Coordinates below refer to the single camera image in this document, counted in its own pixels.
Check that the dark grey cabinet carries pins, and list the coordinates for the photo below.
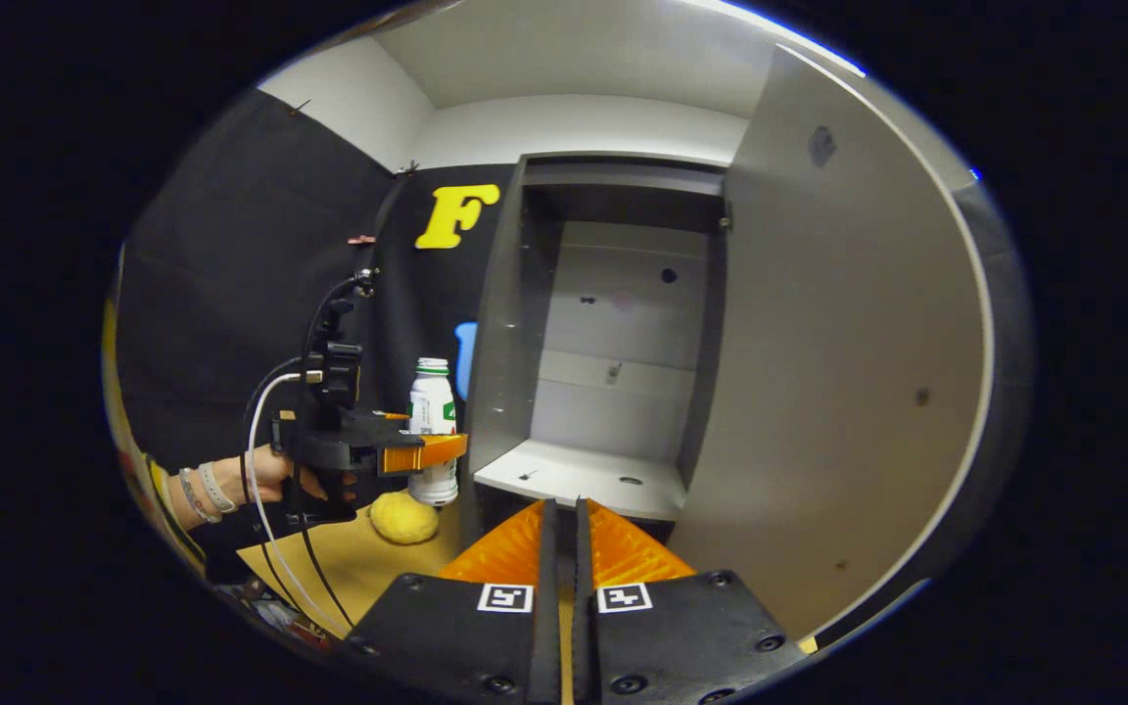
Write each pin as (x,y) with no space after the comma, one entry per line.
(510,343)

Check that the black clip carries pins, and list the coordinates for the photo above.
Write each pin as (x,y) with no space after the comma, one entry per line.
(407,168)
(302,105)

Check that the person's clothing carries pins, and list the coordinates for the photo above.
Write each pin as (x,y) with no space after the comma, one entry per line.
(172,529)

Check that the long ceiling light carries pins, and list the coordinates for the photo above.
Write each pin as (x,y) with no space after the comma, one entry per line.
(799,42)

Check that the yellow coaster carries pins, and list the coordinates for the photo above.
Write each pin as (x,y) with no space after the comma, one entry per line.
(404,521)

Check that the white plastic bottle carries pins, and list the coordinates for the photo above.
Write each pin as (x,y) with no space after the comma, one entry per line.
(432,401)

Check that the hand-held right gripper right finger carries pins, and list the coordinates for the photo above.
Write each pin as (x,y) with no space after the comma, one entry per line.
(584,607)

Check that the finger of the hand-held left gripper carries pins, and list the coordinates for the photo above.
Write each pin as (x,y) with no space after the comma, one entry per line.
(422,453)
(393,415)

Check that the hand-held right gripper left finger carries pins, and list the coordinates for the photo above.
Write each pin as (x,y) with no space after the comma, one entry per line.
(546,587)

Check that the black backdrop cloth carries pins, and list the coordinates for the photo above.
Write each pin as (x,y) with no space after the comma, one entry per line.
(231,245)

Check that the white wristband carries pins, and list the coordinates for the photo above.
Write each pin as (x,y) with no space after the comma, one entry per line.
(217,488)

